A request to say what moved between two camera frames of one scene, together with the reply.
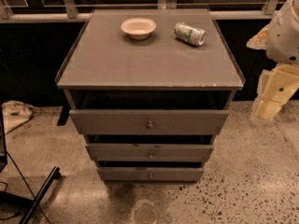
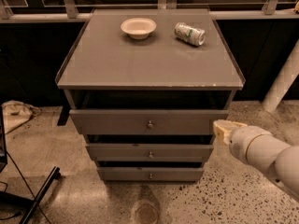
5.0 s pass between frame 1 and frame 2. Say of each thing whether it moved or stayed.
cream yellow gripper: moved
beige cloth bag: stayed
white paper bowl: stayed
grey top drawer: stayed
